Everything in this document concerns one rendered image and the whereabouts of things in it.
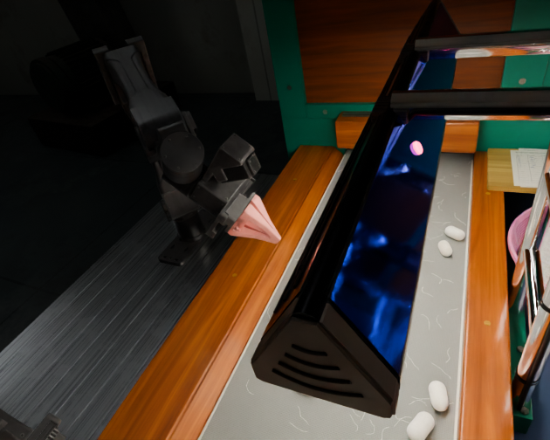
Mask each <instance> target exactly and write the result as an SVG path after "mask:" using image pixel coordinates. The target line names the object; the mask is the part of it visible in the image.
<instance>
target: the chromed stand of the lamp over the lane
mask: <svg viewBox="0 0 550 440"><path fill-rule="evenodd" d="M414 46H415V51H417V52H418V53H419V54H420V55H422V56H423V59H424V60H425V62H428V60H433V59H451V58H484V57H502V56H518V55H536V54H550V28H541V29H530V30H517V31H494V32H482V33H470V34H457V35H446V36H434V37H421V38H416V43H415V44H405V45H404V46H403V48H402V50H401V52H400V63H402V62H403V60H404V59H405V57H406V56H408V54H410V53H411V52H412V50H413V47H414ZM389 102H390V108H393V111H394V112H395V113H396V114H397V115H399V116H400V117H401V119H402V121H403V122H404V123H405V124H408V123H409V122H410V121H411V120H550V86H537V87H499V88H460V89H422V90H394V91H393V92H392V95H391V96H379V97H378V99H377V101H376V102H375V105H374V107H373V109H372V112H371V122H372V123H373V124H374V123H375V121H376V119H377V118H378V116H379V115H381V114H382V113H383V112H385V111H386V110H387V108H388V104H389ZM549 225H550V143H549V147H548V150H547V156H546V159H545V162H544V166H543V169H542V172H541V176H540V181H539V185H538V188H537V191H536V194H535V198H534V201H533V206H532V210H531V213H530V216H529V219H528V223H527V226H526V232H525V235H524V238H523V242H522V245H521V248H520V252H519V257H518V261H517V264H516V267H515V270H514V274H513V277H512V283H511V286H510V289H509V292H508V303H509V324H510V345H511V366H512V406H513V428H514V431H517V432H519V433H523V434H526V433H527V431H528V429H529V427H530V425H531V423H532V421H533V411H532V399H531V397H532V395H533V391H534V390H535V388H536V385H537V384H538V383H539V379H540V376H541V373H542V371H543V369H544V367H545V365H546V363H547V359H548V357H549V355H550V276H549V279H548V281H547V286H546V288H545V282H544V275H543V269H542V262H541V255H540V253H541V250H542V247H543V244H544V242H545V239H546V235H547V231H548V228H549ZM526 299H527V310H528V320H529V330H530V333H529V335H528V338H527V339H526V320H525V308H524V304H525V301H526Z"/></svg>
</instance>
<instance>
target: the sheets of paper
mask: <svg viewBox="0 0 550 440"><path fill-rule="evenodd" d="M547 150H548V149H537V148H519V150H510V151H511V159H512V174H513V182H514V186H520V187H528V188H538V185H539V181H540V176H541V172H542V169H543V166H544V162H545V159H546V156H547Z"/></svg>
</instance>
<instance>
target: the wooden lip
mask: <svg viewBox="0 0 550 440"><path fill-rule="evenodd" d="M371 112H372V111H342V112H341V113H340V115H339V117H338V118H337V120H336V121H335V132H336V141H337V148H354V146H355V144H356V142H357V141H358V139H359V137H360V135H361V132H362V130H363V128H364V127H365V125H366V123H367V121H368V117H369V115H370V114H371ZM479 125H480V120H447V121H446V127H445V132H444V138H443V146H442V152H450V153H475V152H476V147H477V142H478V131H479Z"/></svg>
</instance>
